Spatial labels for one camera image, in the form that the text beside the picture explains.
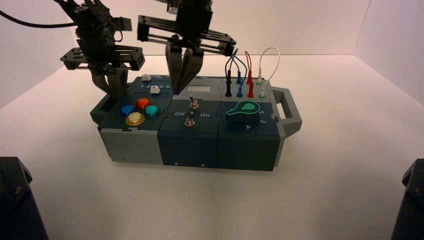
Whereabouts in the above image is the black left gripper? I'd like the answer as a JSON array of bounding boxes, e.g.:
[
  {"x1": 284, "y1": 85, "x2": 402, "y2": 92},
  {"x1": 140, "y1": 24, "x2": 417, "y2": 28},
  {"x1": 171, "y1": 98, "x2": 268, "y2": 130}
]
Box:
[{"x1": 55, "y1": 0, "x2": 146, "y2": 101}]

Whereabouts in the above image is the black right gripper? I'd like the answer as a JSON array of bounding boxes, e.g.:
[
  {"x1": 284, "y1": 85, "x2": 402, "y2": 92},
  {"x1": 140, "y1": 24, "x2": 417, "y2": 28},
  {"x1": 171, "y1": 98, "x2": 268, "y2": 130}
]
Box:
[{"x1": 137, "y1": 0, "x2": 238, "y2": 96}]

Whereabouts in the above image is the blue push button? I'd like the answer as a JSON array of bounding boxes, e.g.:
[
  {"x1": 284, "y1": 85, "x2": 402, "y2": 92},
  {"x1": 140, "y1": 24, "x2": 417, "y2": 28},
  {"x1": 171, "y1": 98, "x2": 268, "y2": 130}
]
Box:
[{"x1": 119, "y1": 104, "x2": 136, "y2": 117}]

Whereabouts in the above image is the orange push button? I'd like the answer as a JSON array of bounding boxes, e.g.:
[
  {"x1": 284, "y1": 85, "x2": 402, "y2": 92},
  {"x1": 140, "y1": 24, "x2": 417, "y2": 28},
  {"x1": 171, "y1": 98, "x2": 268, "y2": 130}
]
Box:
[{"x1": 135, "y1": 97, "x2": 152, "y2": 112}]

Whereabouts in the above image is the yellow push button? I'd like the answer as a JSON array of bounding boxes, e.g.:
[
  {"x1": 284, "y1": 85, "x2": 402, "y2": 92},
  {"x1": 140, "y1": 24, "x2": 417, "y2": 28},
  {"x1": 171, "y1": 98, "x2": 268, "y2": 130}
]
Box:
[{"x1": 125, "y1": 111, "x2": 146, "y2": 127}]

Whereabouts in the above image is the teal push button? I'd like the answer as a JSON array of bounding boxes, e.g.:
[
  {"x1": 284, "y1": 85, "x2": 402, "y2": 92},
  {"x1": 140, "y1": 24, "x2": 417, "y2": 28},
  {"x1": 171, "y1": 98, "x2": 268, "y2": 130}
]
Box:
[{"x1": 144, "y1": 105, "x2": 162, "y2": 119}]

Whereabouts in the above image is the green rotary knob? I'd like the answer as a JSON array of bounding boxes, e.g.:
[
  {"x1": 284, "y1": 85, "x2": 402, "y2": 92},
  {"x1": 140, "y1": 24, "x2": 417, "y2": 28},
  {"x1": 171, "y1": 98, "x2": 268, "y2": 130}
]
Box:
[{"x1": 226, "y1": 100, "x2": 261, "y2": 124}]

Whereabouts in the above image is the teal and grey control box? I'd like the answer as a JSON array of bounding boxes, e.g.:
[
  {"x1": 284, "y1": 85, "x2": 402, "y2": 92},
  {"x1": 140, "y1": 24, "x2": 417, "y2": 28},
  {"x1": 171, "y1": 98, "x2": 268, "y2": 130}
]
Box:
[{"x1": 90, "y1": 76, "x2": 303, "y2": 172}]

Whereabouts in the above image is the black jumper cable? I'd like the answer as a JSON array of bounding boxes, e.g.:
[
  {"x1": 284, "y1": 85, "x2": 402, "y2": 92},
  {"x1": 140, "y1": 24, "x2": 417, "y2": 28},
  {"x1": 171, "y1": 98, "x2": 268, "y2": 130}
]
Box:
[{"x1": 224, "y1": 48, "x2": 240, "y2": 98}]

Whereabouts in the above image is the blue jumper cable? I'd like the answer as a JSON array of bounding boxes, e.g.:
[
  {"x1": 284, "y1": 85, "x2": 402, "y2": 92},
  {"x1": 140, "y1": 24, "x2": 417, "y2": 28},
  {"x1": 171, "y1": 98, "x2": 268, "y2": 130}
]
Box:
[{"x1": 228, "y1": 49, "x2": 249, "y2": 99}]

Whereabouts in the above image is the red jumper cable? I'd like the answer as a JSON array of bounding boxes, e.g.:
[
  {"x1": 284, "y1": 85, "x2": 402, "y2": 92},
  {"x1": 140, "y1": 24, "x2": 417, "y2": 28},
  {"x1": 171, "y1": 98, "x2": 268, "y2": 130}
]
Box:
[{"x1": 244, "y1": 50, "x2": 256, "y2": 99}]

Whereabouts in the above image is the white jumper cable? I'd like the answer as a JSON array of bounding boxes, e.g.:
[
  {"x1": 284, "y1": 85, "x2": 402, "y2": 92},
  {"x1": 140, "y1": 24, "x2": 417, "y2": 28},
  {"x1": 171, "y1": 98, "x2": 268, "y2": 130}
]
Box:
[{"x1": 258, "y1": 46, "x2": 282, "y2": 99}]

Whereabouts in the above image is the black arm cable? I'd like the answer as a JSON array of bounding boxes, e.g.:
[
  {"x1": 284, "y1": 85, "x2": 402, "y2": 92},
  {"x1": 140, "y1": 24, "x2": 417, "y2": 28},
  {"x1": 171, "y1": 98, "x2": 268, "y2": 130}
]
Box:
[{"x1": 0, "y1": 9, "x2": 78, "y2": 29}]

